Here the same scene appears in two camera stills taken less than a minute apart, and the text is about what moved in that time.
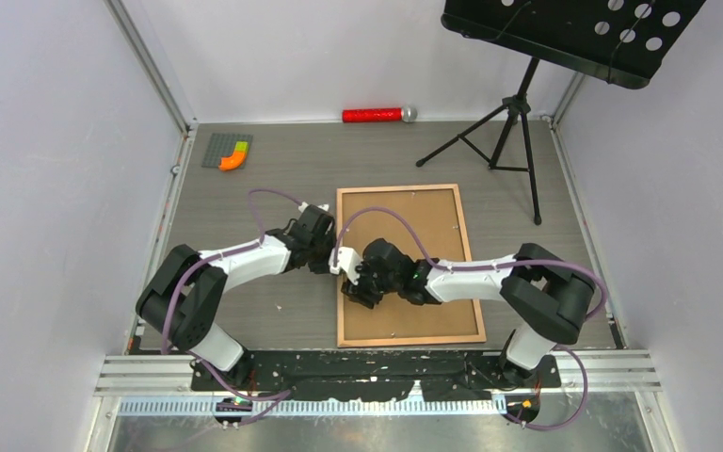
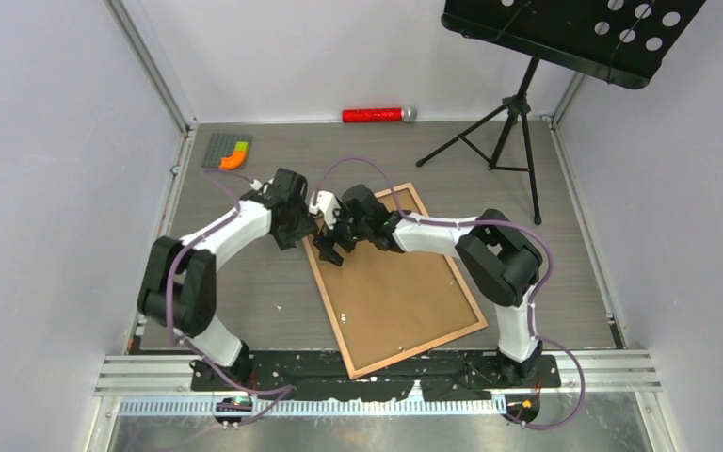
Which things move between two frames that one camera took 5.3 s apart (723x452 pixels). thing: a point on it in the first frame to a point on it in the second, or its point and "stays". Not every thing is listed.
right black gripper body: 371,287 to 348,231
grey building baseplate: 222,145 stays
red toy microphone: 408,114 stays
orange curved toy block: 229,163 stays
